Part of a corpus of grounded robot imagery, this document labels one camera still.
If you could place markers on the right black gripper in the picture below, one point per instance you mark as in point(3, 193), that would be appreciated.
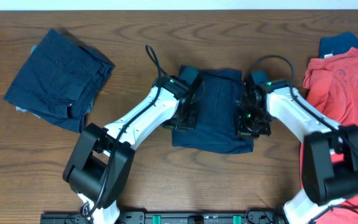
point(244, 132)

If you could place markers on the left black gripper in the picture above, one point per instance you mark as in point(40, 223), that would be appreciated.
point(191, 123)

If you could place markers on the navy blue shorts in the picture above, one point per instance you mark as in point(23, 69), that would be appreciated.
point(216, 104)

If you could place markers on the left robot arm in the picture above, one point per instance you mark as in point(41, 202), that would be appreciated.
point(99, 165)

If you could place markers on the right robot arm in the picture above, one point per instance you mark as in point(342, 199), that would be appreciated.
point(330, 150)

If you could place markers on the red orange t-shirt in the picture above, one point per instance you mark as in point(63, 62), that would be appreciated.
point(332, 85)

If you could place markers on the dark blue garment underneath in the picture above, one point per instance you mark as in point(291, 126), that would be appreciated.
point(338, 44)

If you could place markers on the folded navy shorts stack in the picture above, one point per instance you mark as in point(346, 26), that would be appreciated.
point(59, 81)

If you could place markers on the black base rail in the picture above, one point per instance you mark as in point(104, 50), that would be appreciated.
point(182, 217)

